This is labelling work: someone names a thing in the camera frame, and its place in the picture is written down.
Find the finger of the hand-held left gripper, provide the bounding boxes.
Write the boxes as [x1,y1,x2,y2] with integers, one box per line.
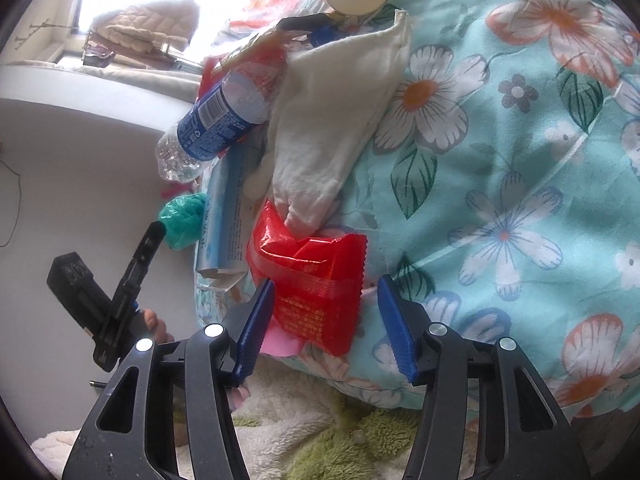
[111,223,166,322]

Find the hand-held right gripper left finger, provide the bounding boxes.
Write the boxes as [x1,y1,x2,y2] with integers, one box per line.
[60,279,277,480]

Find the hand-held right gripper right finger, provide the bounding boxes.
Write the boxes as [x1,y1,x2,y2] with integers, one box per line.
[376,274,594,480]

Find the green plastic bag roll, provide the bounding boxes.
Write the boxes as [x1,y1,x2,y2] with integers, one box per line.
[157,191,209,252]

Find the red snack packet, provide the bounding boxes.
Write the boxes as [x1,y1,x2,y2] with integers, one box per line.
[246,200,370,359]

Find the light blue medicine box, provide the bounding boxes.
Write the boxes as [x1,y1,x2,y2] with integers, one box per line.
[193,146,274,292]

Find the person's left hand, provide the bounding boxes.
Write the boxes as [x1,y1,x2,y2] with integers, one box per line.
[134,309,177,347]

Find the pink wrapper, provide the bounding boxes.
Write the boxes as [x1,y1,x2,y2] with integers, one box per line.
[259,329,302,357]

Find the floral turquoise blanket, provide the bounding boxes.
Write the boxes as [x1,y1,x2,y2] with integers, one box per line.
[194,0,640,413]

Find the plastic bottle with blue label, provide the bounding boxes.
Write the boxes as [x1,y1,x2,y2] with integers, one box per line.
[155,57,274,184]

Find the white cloth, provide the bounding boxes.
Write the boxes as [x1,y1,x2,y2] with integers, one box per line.
[242,8,414,234]

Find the beige quilted jacket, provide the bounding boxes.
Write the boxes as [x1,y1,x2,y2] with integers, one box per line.
[89,0,202,57]

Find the dark blue plastic object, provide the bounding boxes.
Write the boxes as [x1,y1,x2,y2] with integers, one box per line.
[276,12,352,47]

